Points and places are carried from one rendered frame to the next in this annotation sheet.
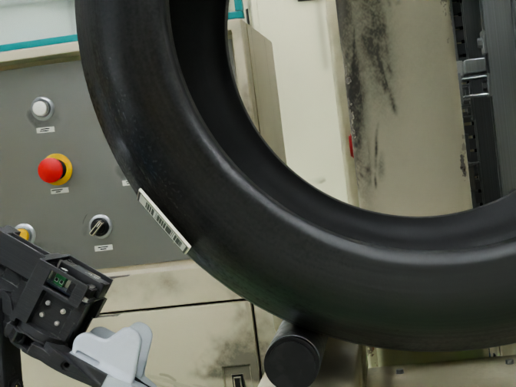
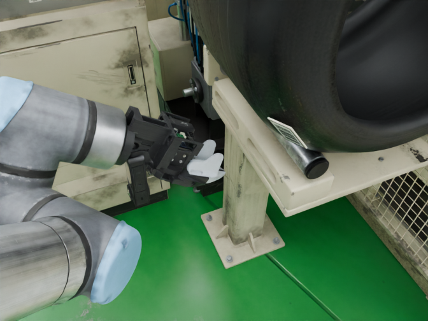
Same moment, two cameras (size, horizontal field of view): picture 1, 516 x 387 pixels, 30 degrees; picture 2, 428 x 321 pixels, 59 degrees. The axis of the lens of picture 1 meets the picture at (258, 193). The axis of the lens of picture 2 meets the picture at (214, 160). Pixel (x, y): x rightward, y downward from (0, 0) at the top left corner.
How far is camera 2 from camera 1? 67 cm
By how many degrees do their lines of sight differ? 52
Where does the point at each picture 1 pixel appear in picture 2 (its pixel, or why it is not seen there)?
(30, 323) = (166, 166)
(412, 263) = (397, 133)
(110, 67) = (292, 61)
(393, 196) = not seen: hidden behind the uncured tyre
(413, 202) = not seen: hidden behind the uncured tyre
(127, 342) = (216, 160)
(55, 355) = (188, 181)
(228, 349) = (125, 53)
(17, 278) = (150, 141)
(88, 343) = (197, 165)
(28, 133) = not seen: outside the picture
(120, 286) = (58, 27)
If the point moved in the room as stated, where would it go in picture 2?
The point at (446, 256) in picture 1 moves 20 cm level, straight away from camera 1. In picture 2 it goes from (411, 128) to (339, 60)
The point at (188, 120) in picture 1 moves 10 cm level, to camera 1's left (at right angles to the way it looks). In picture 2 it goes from (332, 90) to (262, 118)
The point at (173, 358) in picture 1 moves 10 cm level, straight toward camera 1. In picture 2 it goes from (95, 62) to (111, 78)
